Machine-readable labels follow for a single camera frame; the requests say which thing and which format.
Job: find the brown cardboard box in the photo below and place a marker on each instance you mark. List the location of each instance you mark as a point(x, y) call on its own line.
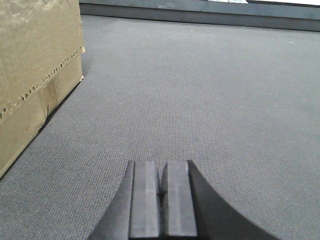
point(41, 43)

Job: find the dark grey platform edge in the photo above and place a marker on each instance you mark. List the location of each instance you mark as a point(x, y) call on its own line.
point(272, 16)

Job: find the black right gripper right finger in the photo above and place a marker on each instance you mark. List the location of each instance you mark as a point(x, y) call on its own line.
point(193, 210)

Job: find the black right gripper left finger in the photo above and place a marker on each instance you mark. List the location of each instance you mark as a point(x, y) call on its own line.
point(134, 212)

